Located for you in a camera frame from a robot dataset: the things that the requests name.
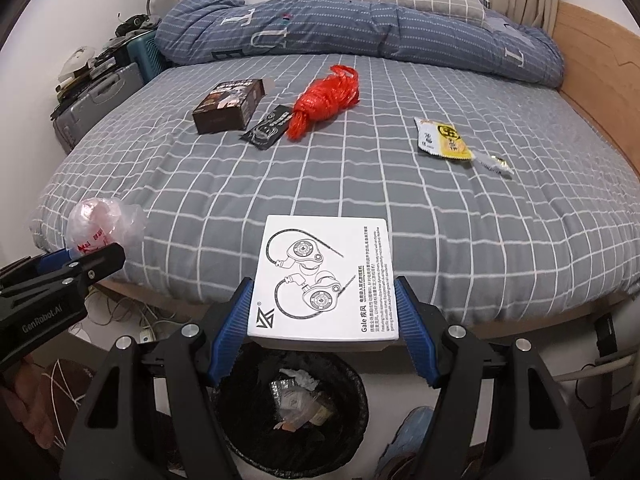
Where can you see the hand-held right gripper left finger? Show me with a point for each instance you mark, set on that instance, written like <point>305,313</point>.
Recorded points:
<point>232,330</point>

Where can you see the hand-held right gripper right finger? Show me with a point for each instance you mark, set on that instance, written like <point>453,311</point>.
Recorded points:
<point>420,330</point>

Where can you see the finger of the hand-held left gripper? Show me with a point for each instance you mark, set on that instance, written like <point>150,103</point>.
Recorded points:
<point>100,262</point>
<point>52,260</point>

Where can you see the clear bag with red print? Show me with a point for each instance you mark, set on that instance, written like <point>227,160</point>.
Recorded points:
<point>95,225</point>

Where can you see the black trash bin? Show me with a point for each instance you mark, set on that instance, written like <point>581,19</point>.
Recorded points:
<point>345,410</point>

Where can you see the white earphone box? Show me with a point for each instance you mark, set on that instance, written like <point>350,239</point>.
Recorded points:
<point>325,270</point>

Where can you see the small torn wrapper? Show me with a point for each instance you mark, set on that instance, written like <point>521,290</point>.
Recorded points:
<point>495,164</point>

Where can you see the yellow snack packet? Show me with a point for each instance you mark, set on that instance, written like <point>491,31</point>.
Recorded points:
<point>445,140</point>

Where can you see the brown printed carton box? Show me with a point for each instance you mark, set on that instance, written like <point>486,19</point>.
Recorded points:
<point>225,105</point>

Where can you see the black printed packet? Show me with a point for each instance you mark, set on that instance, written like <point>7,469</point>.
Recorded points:
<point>265,127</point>

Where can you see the red plastic bag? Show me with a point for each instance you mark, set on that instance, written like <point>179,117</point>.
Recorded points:
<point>320,100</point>

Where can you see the person's left hand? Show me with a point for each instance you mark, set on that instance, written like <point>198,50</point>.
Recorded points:
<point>35,400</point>

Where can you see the blue slipper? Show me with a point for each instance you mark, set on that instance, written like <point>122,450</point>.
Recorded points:
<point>405,440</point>

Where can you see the grey suitcase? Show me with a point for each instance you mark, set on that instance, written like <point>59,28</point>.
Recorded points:
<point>95,105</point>

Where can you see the black power adapter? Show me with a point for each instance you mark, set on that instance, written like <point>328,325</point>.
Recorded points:
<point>606,335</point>

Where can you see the white round appliance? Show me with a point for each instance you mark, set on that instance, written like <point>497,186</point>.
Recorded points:
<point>77,60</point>

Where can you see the teal suitcase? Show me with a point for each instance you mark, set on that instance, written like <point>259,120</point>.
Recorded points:
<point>145,55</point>

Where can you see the pile of dark items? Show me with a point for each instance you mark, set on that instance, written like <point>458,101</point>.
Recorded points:
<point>135,25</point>

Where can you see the blue striped quilt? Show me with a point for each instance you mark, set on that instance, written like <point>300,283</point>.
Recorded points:
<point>350,30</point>

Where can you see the wooden headboard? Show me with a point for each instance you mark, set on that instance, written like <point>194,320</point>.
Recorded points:
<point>600,60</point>

